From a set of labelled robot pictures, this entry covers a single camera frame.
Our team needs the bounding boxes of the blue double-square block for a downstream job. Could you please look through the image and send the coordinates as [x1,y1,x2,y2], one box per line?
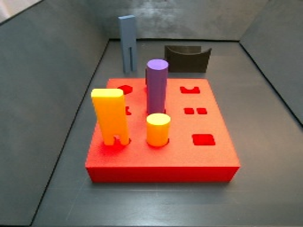
[118,15,137,74]

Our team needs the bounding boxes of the red peg board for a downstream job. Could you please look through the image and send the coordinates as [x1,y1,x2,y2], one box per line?
[85,78,240,183]

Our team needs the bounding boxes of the short yellow cylinder peg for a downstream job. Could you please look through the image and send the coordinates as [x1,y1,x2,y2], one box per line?
[146,113,170,147]

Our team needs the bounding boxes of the yellow two-legged block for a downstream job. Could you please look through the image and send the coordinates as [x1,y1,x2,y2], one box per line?
[90,89,130,145]

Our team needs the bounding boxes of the purple cylinder peg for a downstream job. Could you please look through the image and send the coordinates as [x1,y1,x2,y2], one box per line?
[145,59,168,114]

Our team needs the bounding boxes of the dark grey arch block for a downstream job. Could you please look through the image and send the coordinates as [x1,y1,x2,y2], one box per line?
[164,45,212,73]

